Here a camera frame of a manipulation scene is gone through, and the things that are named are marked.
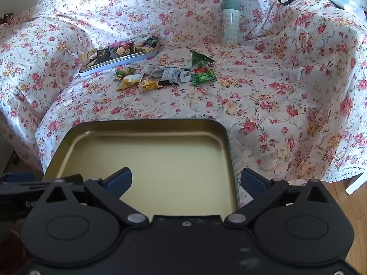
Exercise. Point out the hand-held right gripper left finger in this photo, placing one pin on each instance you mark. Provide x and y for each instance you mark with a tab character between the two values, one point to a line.
120	179

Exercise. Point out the green triangular snack packet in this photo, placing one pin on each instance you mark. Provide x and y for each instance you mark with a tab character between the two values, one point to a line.
200	58

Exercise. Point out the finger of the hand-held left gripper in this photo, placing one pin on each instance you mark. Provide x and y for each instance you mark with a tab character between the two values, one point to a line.
20	176

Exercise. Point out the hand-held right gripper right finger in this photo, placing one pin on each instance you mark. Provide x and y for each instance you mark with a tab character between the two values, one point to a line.
252	181

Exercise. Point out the brown snack packet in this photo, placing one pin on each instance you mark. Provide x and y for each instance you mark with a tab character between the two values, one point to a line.
89	58

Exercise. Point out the floral bed sheet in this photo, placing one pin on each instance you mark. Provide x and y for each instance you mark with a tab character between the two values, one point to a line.
258	97

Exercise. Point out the gold candy wrapper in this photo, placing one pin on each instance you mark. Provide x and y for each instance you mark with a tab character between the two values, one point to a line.
149	85

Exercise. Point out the green candy packet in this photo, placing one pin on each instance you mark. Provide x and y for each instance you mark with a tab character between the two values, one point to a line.
204	78

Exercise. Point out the thin black snack stick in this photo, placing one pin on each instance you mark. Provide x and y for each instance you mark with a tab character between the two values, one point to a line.
169	83

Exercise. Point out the pale green patterned bottle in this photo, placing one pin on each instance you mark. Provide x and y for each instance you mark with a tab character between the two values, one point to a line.
230	23

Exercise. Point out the small yellow green packet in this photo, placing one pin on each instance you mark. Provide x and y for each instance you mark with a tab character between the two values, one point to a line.
125	73

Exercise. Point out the pink snack packet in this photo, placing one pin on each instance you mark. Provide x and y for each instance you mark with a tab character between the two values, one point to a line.
119	44

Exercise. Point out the white barcode snack packet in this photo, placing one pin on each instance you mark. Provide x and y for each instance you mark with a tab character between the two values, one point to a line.
171	74

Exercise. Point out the dark brown object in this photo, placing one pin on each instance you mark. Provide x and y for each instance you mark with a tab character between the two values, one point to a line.
6	18

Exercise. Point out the white furniture piece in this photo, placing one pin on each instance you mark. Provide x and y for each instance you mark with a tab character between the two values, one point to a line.
357	184

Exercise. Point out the yellow snack packet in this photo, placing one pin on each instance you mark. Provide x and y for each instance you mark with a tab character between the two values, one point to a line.
130	81

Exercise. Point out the black cracker packet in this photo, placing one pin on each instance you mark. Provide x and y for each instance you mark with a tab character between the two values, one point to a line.
114	53

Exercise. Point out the red white snack packet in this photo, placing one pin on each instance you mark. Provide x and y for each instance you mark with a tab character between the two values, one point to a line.
193	73

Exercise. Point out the purple green candy wrapper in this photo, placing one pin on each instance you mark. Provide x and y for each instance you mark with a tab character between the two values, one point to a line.
151	41

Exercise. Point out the blue tin lid tray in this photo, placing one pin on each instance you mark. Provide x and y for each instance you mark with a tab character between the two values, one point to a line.
126	60

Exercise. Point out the small white snack packet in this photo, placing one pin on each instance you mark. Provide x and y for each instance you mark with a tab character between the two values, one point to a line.
154	72

